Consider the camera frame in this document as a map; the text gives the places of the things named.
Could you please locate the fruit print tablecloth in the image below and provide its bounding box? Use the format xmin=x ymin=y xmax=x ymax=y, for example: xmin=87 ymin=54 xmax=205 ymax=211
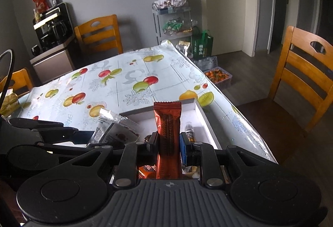
xmin=18 ymin=41 xmax=279 ymax=165

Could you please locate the grey storage trolley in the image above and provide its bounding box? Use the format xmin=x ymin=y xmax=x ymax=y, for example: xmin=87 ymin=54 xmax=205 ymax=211
xmin=152 ymin=3 xmax=194 ymax=46

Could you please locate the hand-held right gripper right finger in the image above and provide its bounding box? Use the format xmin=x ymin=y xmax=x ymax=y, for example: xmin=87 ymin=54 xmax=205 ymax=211
xmin=179 ymin=132 xmax=280 ymax=189

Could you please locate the clear crate of oranges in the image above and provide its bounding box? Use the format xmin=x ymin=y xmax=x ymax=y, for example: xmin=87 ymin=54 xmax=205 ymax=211
xmin=204 ymin=67 xmax=232 ymax=89

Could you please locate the clear pastry packet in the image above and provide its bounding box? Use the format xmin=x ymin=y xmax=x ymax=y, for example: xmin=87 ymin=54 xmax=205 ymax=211
xmin=181 ymin=165 xmax=201 ymax=180

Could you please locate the green shopping bag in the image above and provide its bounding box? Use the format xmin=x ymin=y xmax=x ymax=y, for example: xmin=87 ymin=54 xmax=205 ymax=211
xmin=191 ymin=26 xmax=214 ymax=58

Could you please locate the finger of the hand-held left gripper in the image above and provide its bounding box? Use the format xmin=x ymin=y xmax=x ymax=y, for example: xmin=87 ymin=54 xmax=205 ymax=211
xmin=8 ymin=117 xmax=65 ymax=131
xmin=34 ymin=128 xmax=96 ymax=150

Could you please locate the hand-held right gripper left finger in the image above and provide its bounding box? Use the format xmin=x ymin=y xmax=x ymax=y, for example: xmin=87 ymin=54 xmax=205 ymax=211
xmin=69 ymin=132 xmax=160 ymax=188

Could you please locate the orange-red snack bar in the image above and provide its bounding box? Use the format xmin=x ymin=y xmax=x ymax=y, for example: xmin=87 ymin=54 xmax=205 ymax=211
xmin=153 ymin=101 xmax=183 ymax=180

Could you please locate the pile of green candies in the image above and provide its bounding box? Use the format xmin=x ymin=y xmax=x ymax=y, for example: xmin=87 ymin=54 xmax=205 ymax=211
xmin=163 ymin=19 xmax=184 ymax=35

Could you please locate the small orange snack packet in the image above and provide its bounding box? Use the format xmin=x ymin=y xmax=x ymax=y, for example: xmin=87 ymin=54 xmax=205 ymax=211
xmin=139 ymin=165 xmax=159 ymax=180

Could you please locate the gold tissue pack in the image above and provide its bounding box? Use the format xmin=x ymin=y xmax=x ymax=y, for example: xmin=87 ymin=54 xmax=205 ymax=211
xmin=0 ymin=89 xmax=21 ymax=117

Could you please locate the clear crate of bottles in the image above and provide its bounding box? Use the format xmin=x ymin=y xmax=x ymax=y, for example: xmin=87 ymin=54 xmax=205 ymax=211
xmin=194 ymin=56 xmax=217 ymax=71

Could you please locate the white cardboard box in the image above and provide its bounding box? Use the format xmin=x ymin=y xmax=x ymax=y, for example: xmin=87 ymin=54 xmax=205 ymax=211
xmin=118 ymin=98 xmax=223 ymax=183

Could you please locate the silver snack packet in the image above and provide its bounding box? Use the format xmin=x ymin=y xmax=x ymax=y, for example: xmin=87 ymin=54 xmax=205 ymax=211
xmin=86 ymin=108 xmax=144 ymax=147

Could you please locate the white and black bag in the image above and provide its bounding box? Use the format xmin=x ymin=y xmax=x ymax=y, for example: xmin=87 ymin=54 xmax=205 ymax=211
xmin=175 ymin=40 xmax=191 ymax=57

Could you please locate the black cable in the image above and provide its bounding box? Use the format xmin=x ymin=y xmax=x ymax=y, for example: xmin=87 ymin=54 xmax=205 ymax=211
xmin=0 ymin=49 xmax=15 ymax=113

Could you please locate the black coffee machine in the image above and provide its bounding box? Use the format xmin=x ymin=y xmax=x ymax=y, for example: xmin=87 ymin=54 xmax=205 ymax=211
xmin=32 ymin=2 xmax=75 ymax=52

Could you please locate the wooden chair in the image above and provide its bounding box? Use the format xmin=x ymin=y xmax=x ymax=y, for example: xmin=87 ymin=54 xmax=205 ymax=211
xmin=74 ymin=15 xmax=124 ymax=63
xmin=234 ymin=25 xmax=333 ymax=165
xmin=0 ymin=68 xmax=34 ymax=99

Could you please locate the red snack bag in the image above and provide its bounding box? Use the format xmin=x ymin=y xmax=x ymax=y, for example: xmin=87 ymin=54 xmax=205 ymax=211
xmin=32 ymin=0 xmax=50 ymax=12

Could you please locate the white door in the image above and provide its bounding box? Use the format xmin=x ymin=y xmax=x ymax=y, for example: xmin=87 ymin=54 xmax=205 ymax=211
xmin=198 ymin=0 xmax=261 ymax=57

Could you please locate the grey cabinet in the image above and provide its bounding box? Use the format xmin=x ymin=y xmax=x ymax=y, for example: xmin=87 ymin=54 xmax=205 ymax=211
xmin=29 ymin=34 xmax=78 ymax=84

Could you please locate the dark cartoon snack stick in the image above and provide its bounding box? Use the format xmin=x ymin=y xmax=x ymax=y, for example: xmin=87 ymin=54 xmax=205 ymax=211
xmin=184 ymin=123 xmax=197 ymax=144

